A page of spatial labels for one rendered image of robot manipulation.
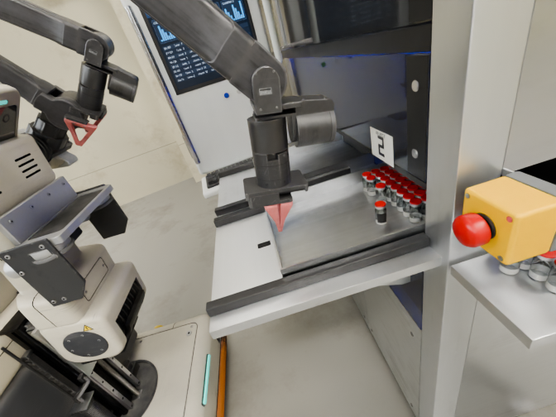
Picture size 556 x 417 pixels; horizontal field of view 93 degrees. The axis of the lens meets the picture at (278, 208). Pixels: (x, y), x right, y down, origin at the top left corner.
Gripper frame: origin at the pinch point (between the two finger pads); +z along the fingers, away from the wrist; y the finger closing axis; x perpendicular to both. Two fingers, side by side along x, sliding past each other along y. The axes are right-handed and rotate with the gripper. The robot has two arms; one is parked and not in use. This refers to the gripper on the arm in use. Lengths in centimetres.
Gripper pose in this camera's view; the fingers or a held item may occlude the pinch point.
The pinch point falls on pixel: (279, 226)
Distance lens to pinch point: 48.7
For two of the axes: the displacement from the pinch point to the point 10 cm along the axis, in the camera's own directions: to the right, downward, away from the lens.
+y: 9.8, -1.7, 0.9
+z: 1.0, 8.6, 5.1
